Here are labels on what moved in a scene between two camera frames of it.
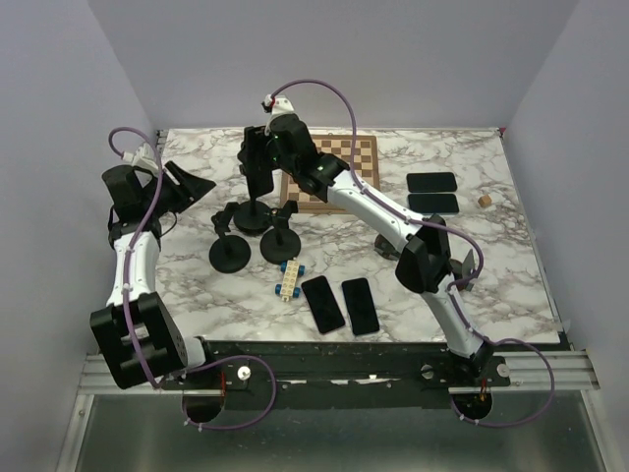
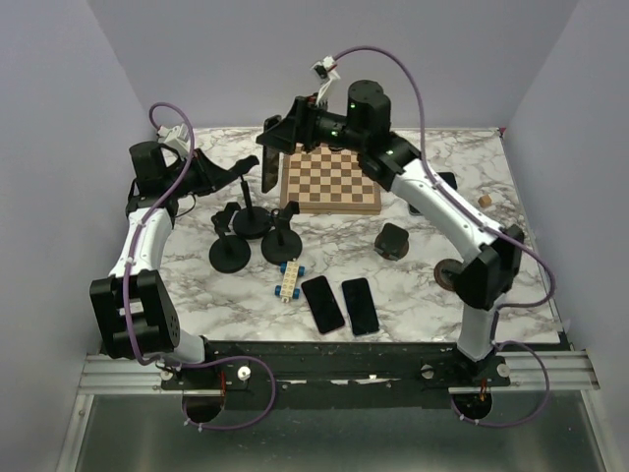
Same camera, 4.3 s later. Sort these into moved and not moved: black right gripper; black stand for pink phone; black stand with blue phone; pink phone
Moved: black right gripper
Not moved: pink phone; black stand with blue phone; black stand for pink phone
